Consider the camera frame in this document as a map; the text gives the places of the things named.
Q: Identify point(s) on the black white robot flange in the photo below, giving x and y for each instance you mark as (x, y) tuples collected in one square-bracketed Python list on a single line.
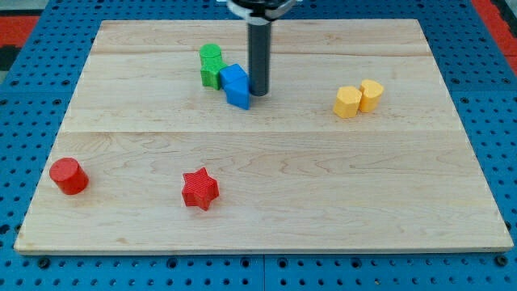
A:
[(268, 10)]

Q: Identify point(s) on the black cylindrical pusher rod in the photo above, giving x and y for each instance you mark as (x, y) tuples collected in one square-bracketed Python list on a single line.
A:
[(259, 54)]

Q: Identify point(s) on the blue triangle block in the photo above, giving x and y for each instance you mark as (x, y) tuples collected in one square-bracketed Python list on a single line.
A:
[(237, 93)]

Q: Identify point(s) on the blue cube block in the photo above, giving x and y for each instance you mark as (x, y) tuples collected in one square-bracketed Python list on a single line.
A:
[(231, 74)]

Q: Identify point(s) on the green cylinder block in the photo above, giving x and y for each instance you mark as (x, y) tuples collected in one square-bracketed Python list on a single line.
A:
[(210, 53)]

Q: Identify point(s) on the green star block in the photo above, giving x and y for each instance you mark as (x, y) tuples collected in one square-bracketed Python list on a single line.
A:
[(210, 74)]

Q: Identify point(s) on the yellow hexagon block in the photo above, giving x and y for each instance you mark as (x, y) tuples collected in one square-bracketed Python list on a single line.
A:
[(347, 101)]

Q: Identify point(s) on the yellow heart block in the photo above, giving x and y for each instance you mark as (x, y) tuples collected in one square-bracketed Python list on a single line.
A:
[(371, 94)]

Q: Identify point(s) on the light wooden board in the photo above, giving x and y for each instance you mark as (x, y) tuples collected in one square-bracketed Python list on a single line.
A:
[(293, 176)]

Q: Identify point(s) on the red star block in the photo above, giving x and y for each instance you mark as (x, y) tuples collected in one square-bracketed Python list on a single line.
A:
[(199, 189)]

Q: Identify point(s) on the red cylinder block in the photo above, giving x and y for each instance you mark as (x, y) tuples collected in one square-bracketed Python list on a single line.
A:
[(69, 176)]

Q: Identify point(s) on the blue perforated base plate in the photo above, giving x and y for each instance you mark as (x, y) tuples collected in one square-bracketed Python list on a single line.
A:
[(40, 83)]

